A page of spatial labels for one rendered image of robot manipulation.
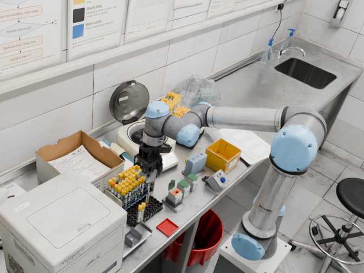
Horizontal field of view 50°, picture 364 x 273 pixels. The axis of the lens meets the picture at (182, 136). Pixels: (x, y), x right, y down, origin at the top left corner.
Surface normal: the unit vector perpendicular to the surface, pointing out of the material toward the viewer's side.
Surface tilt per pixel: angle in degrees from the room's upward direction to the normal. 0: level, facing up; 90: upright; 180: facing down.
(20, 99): 90
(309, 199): 0
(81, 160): 2
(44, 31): 94
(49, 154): 88
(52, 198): 0
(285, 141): 83
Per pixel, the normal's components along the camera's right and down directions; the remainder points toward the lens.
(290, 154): -0.48, 0.33
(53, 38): 0.77, 0.52
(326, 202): 0.16, -0.80
